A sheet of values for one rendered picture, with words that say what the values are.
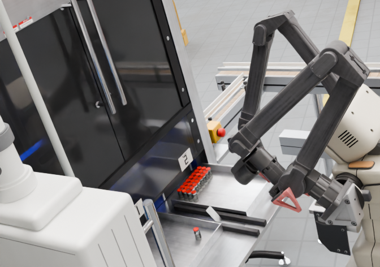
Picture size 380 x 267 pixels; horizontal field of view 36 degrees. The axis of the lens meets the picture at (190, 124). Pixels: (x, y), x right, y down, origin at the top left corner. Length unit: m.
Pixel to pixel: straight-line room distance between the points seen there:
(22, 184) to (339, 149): 0.90
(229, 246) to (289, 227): 1.45
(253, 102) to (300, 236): 1.46
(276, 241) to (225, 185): 1.11
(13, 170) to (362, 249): 1.13
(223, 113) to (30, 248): 1.70
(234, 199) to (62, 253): 1.19
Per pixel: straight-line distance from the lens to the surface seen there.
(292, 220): 3.54
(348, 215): 1.68
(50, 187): 1.30
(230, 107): 2.83
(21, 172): 1.31
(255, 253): 3.18
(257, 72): 2.06
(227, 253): 2.05
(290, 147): 3.28
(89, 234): 1.17
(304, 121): 4.49
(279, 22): 1.97
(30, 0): 1.75
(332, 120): 1.56
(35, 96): 1.66
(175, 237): 2.18
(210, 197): 2.33
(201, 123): 2.41
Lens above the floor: 2.19
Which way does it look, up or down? 27 degrees down
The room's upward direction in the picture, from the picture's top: 16 degrees counter-clockwise
